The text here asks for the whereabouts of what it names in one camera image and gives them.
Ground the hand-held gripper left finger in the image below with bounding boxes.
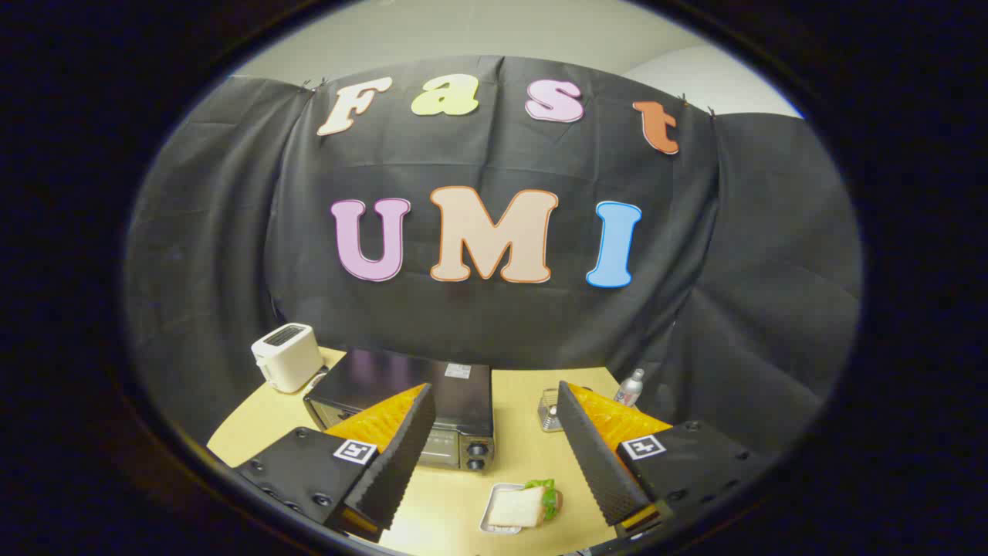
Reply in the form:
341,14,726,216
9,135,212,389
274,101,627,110
234,382,438,543

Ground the white rectangular dish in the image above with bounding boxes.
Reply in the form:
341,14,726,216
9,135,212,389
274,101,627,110
479,483,535,536

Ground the white toaster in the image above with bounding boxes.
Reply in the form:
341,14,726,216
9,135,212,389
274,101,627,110
251,322,325,395

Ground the black backdrop cloth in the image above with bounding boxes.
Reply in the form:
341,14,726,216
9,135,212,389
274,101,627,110
123,54,864,464

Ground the small white bottle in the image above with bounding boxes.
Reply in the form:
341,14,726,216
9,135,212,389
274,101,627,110
614,368,646,409

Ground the sandwich with lettuce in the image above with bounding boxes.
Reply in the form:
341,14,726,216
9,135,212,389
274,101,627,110
488,478,564,531

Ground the black toaster oven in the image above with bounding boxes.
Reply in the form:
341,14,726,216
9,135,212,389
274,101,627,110
303,347,496,473

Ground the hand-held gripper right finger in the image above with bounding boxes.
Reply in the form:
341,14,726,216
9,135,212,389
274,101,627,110
556,380,777,541

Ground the clear glass jar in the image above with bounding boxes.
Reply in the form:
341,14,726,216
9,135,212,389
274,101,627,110
537,387,564,433

